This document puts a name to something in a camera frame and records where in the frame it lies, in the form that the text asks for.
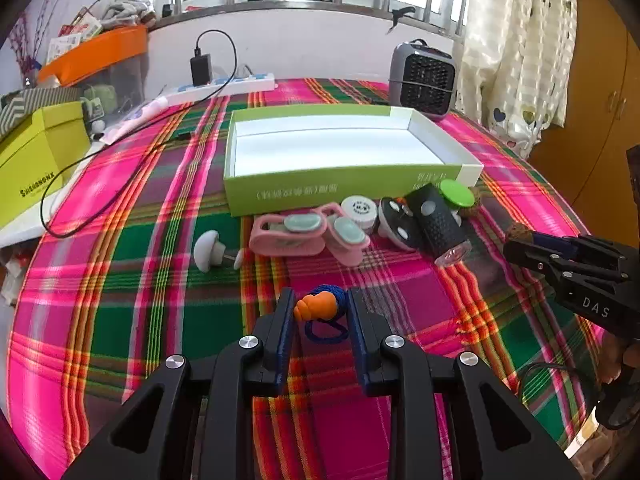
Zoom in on white mushroom-shaped knob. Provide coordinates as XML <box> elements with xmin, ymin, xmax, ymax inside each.
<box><xmin>192</xmin><ymin>230</ymin><xmax>244</xmax><ymax>273</ymax></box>

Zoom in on orange gourd charm blue cord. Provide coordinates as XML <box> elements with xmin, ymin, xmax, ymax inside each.
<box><xmin>293</xmin><ymin>283</ymin><xmax>352</xmax><ymax>345</ymax></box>

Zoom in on pink clip with green pad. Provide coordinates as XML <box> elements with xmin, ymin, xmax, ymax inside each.
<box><xmin>248</xmin><ymin>212</ymin><xmax>328</xmax><ymax>257</ymax></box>

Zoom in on brown walnut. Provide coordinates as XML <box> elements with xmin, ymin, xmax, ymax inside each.
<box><xmin>459</xmin><ymin>186</ymin><xmax>482</xmax><ymax>218</ymax></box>
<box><xmin>506</xmin><ymin>223</ymin><xmax>534</xmax><ymax>245</ymax></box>

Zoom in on person's right hand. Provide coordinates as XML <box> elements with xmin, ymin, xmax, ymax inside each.
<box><xmin>597</xmin><ymin>332</ymin><xmax>640</xmax><ymax>400</ymax></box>

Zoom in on wooden wardrobe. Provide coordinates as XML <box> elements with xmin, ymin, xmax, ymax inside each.
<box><xmin>529</xmin><ymin>0</ymin><xmax>639</xmax><ymax>246</ymax></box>

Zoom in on green mushroom-shaped knob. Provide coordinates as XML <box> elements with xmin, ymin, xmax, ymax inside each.
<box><xmin>438</xmin><ymin>179</ymin><xmax>476</xmax><ymax>224</ymax></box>

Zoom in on black cylindrical flashlight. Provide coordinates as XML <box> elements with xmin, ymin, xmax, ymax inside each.
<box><xmin>405</xmin><ymin>183</ymin><xmax>472</xmax><ymax>268</ymax></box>

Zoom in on black round disc with dots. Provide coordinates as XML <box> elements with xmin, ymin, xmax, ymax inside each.
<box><xmin>378</xmin><ymin>197</ymin><xmax>422</xmax><ymax>252</ymax></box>

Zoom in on cream heart-pattern curtain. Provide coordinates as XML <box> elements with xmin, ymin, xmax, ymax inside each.
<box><xmin>456</xmin><ymin>0</ymin><xmax>578</xmax><ymax>158</ymax></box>

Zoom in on plaid pink green bedsheet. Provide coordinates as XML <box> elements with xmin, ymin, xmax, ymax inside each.
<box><xmin>6</xmin><ymin>78</ymin><xmax>600</xmax><ymax>479</ymax></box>

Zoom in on grey portable heater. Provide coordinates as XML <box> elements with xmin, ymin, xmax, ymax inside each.
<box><xmin>388</xmin><ymin>38</ymin><xmax>457</xmax><ymax>122</ymax></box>

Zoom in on green white cardboard box tray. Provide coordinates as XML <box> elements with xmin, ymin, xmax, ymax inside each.
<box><xmin>224</xmin><ymin>104</ymin><xmax>484</xmax><ymax>217</ymax></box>

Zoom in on yellow-green shoe box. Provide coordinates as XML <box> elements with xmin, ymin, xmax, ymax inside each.
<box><xmin>0</xmin><ymin>101</ymin><xmax>90</xmax><ymax>226</ymax></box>

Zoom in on pink white tube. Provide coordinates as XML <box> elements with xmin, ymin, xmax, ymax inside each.
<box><xmin>101</xmin><ymin>96</ymin><xmax>169</xmax><ymax>145</ymax></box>

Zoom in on white power strip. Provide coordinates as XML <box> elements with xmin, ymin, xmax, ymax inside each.
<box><xmin>157</xmin><ymin>73</ymin><xmax>277</xmax><ymax>106</ymax></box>

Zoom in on grey chevron patterned box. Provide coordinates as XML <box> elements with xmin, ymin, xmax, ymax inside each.
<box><xmin>0</xmin><ymin>87</ymin><xmax>81</xmax><ymax>138</ymax></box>

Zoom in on orange lidded storage bin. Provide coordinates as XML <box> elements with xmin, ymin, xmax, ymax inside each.
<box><xmin>37</xmin><ymin>25</ymin><xmax>148</xmax><ymax>113</ymax></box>

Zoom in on black charger adapter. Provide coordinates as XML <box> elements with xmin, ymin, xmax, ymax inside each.
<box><xmin>190</xmin><ymin>47</ymin><xmax>212</xmax><ymax>87</ymax></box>

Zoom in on purple flower branches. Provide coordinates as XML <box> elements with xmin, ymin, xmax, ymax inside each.
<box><xmin>9</xmin><ymin>0</ymin><xmax>61</xmax><ymax>86</ymax></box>

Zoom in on black charger cable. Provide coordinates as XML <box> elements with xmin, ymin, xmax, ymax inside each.
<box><xmin>39</xmin><ymin>28</ymin><xmax>240</xmax><ymax>239</ymax></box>

